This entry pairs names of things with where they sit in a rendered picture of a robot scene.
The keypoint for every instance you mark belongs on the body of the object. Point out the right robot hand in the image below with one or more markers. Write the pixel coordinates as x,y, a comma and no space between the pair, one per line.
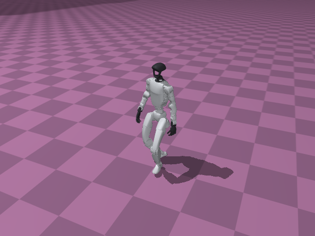
138,115

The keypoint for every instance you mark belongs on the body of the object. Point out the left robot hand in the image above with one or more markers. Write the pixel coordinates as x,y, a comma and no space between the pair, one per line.
172,129

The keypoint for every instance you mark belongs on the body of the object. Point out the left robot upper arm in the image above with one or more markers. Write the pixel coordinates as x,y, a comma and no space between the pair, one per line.
168,89

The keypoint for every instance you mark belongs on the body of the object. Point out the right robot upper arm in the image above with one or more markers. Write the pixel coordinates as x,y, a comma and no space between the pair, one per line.
147,92

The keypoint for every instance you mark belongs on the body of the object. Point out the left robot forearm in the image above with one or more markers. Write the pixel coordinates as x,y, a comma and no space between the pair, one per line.
173,113

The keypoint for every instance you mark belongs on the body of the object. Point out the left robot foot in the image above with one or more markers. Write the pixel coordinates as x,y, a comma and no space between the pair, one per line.
157,168

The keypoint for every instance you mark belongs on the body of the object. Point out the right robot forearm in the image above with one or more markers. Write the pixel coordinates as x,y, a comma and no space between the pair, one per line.
143,102

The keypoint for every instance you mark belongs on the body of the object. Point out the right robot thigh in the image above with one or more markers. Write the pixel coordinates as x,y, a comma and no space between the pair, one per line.
146,129

